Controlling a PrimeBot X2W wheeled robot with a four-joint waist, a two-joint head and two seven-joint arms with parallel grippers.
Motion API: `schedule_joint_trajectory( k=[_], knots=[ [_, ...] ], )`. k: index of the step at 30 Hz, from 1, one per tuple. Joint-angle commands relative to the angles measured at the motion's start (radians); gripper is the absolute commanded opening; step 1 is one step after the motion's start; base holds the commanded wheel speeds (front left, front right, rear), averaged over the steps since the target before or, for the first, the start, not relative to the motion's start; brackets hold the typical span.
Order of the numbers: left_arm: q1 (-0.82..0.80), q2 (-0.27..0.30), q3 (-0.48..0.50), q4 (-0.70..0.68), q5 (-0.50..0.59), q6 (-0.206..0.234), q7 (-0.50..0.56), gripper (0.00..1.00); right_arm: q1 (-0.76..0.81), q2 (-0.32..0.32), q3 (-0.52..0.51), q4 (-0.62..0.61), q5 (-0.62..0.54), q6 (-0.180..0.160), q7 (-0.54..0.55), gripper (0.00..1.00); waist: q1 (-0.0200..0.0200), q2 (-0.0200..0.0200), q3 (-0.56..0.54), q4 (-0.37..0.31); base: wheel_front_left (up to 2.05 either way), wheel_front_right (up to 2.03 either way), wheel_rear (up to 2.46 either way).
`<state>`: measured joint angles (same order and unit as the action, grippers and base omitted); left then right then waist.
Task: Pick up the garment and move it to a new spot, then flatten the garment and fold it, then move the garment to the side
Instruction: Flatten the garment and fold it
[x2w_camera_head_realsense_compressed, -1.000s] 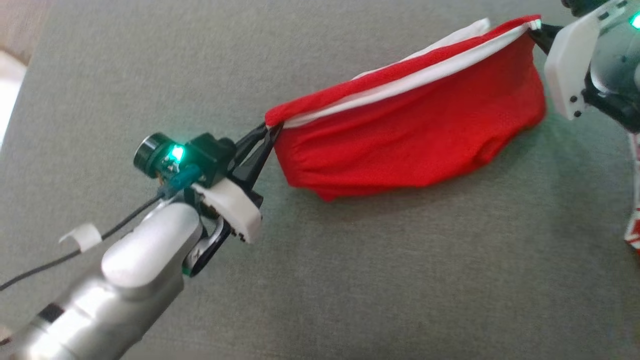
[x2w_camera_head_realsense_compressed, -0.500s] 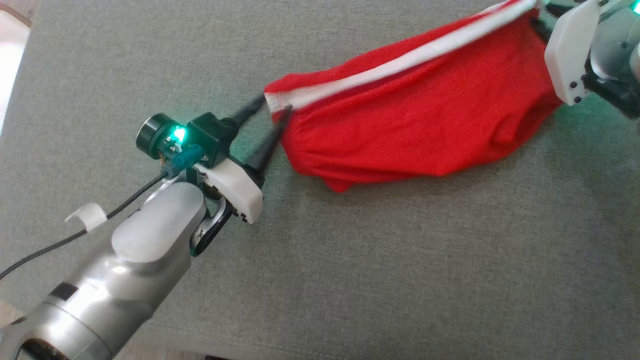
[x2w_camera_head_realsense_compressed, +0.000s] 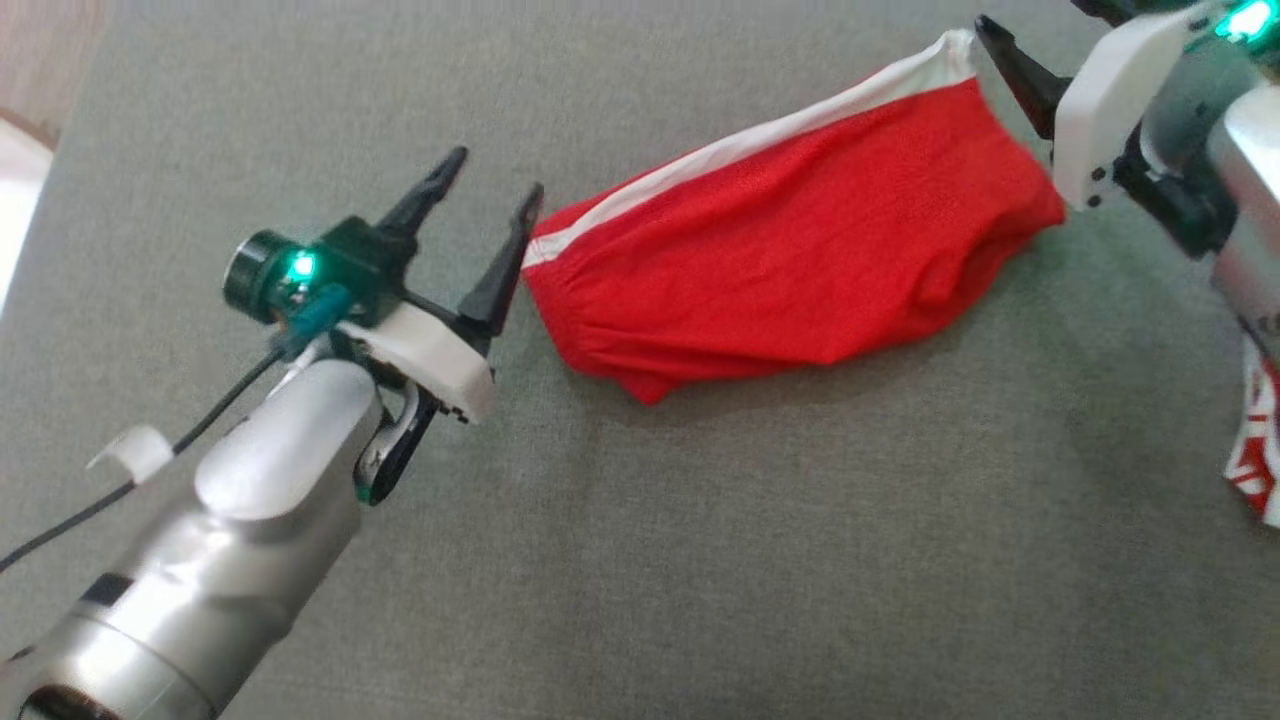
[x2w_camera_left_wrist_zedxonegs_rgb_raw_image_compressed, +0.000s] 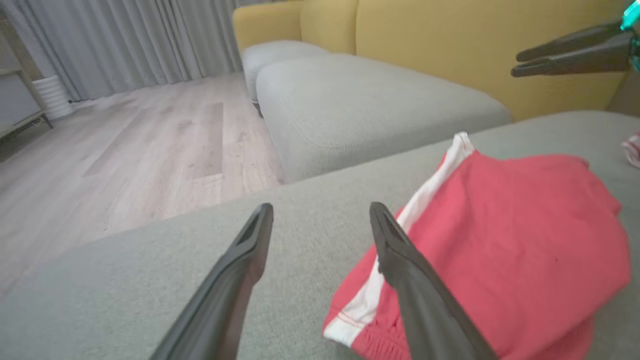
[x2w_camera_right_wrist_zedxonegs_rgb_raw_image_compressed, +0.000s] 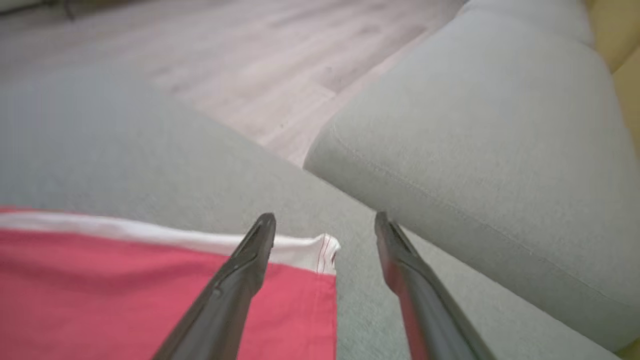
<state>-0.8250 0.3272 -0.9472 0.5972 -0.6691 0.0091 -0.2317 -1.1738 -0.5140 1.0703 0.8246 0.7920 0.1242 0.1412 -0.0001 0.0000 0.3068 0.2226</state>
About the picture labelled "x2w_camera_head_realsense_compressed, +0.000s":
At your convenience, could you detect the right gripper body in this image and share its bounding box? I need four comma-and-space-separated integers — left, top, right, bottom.
1052, 3, 1241, 263

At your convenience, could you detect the red shorts white trim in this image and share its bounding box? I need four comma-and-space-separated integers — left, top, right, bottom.
522, 28, 1069, 406

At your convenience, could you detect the white cable clip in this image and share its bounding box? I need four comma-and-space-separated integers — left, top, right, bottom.
88, 425, 176, 486

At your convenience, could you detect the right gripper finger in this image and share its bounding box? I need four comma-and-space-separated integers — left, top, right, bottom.
975, 15, 1073, 141

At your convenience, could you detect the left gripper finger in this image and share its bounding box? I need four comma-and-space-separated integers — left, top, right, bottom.
455, 183, 546, 351
375, 148, 469, 246

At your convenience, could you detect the white laundry basket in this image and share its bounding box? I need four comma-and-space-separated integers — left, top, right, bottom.
0, 110, 56, 316

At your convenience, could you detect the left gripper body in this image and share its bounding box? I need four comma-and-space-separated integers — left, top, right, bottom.
338, 240, 498, 508

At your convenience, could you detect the red Bulls jersey shirt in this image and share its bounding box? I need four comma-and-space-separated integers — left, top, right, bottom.
1225, 335, 1280, 529

